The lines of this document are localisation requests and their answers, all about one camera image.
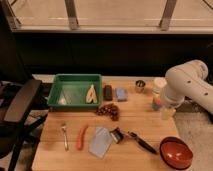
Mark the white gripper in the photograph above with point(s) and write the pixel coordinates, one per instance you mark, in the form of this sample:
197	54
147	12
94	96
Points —
167	113

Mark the light blue towel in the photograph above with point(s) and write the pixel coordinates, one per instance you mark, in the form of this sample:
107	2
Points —
100	142

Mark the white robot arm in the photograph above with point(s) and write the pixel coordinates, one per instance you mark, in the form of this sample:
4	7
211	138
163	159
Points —
188	80

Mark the white paper cup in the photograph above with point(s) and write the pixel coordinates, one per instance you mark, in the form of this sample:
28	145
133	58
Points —
158	84

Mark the small metal cup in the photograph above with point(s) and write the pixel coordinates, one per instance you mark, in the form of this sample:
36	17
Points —
139	86

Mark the orange and blue bottle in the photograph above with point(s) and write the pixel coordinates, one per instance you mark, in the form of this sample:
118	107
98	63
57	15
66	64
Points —
156	102

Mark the red bowl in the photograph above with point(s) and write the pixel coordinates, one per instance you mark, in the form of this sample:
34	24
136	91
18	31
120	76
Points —
176	153

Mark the blue sponge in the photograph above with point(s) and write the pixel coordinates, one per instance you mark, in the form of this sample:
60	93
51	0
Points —
121	94

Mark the bunch of dark grapes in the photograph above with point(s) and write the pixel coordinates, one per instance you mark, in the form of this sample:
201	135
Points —
110	110

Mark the orange carrot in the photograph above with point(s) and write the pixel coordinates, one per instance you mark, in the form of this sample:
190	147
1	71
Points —
80	137

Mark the green plastic tray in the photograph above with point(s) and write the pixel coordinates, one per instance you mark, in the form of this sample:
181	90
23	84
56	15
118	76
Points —
69	91

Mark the metal fork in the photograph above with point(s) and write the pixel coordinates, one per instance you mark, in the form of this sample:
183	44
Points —
63	128

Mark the black office chair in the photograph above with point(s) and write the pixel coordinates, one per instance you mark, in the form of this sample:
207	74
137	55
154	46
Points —
13	130

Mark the black handled peeler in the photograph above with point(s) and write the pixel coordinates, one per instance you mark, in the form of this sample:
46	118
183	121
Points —
118	136

